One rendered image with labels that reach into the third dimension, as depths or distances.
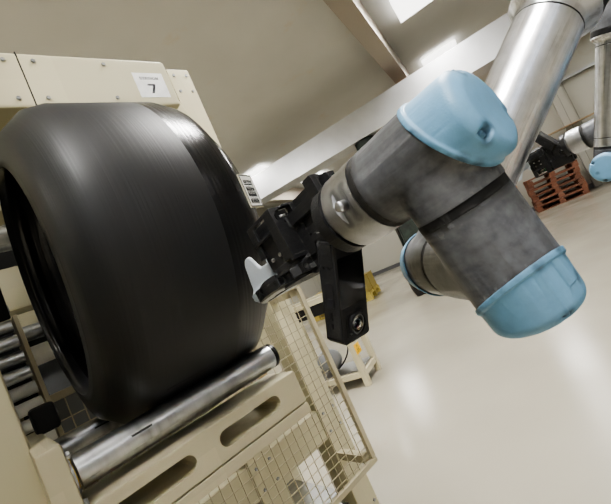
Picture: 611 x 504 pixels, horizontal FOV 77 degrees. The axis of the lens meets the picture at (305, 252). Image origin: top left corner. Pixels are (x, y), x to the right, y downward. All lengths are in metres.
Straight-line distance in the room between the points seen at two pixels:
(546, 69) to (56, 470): 0.69
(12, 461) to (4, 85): 0.82
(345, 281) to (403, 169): 0.14
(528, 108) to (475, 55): 5.86
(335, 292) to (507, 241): 0.17
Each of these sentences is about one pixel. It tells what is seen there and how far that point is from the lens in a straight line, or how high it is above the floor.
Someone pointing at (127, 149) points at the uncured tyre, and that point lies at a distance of 0.60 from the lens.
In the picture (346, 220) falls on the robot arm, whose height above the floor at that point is 1.04.
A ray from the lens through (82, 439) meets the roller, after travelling 0.90.
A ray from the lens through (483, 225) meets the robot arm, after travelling 0.29.
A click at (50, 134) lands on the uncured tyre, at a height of 1.32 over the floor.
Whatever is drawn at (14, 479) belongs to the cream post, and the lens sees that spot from 0.69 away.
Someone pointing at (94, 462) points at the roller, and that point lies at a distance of 0.62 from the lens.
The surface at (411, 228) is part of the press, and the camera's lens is 5.93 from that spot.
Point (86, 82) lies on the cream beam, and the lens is 1.23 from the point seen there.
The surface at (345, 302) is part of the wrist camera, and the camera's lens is 0.39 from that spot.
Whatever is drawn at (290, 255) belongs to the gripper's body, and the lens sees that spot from 0.40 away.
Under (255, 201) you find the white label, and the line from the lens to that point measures 0.65.
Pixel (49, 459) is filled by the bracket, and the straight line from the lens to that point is 0.58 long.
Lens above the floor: 1.01
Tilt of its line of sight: 3 degrees up
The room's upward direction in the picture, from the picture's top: 24 degrees counter-clockwise
